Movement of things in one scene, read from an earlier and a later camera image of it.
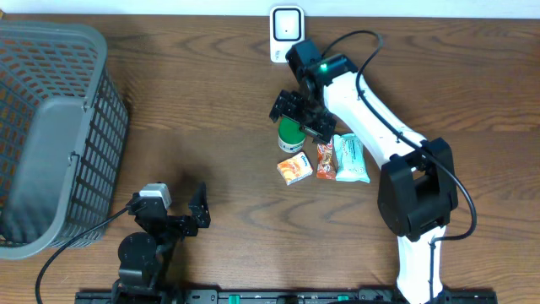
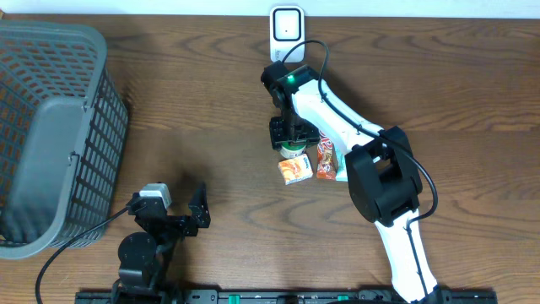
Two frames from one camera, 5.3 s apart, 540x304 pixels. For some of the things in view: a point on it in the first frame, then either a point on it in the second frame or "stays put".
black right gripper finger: x=288 y=103 -> x=277 y=131
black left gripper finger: x=198 y=206 stays put
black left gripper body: x=179 y=228 stays put
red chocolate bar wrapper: x=325 y=160 stays put
